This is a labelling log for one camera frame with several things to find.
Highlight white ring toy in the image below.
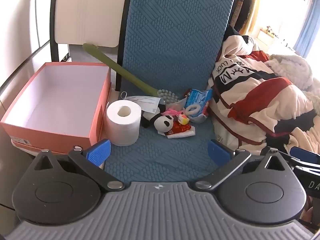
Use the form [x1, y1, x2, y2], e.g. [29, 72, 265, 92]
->
[184, 104, 202, 117]

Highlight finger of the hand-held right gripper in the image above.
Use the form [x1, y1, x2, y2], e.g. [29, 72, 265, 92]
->
[276, 146, 320, 173]

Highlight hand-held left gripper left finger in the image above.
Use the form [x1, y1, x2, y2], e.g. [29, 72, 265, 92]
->
[34, 139, 125, 190]

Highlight pink plush toy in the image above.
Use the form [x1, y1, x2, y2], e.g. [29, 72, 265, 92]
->
[162, 107, 184, 117]

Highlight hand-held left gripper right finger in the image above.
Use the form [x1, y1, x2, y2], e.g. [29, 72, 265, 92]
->
[195, 139, 290, 190]

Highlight white bedside cabinet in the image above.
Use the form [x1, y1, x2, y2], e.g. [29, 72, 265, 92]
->
[257, 28, 276, 53]

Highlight white folding chair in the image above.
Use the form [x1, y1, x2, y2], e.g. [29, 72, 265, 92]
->
[50, 0, 133, 92]

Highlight hanging clothes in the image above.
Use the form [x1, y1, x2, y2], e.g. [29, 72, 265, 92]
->
[229, 0, 262, 38]

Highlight green massage brush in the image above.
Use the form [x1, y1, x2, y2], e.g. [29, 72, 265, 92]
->
[82, 43, 180, 104]

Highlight orange cardboard box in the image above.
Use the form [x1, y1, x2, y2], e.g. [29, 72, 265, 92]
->
[0, 62, 112, 155]

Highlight white red black printed blanket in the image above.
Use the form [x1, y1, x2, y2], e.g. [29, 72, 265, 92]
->
[207, 26, 320, 153]

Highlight blue snack packet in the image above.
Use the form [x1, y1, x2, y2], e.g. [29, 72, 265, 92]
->
[185, 88, 213, 123]

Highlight white toilet paper roll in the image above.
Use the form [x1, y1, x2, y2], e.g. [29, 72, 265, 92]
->
[104, 99, 142, 147]

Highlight white fluffy blanket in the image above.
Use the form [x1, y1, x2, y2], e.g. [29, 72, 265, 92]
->
[265, 54, 320, 100]

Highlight white face mask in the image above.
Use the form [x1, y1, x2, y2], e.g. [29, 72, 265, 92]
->
[120, 91, 165, 114]

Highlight panda plush toy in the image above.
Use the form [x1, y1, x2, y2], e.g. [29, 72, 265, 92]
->
[141, 104, 175, 134]

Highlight blue textured mat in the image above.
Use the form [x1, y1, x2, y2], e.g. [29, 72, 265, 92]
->
[104, 0, 235, 183]

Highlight white towel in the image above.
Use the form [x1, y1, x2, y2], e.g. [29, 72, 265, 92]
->
[164, 126, 196, 140]

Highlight blue curtain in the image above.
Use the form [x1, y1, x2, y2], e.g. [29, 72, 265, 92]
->
[294, 5, 320, 58]

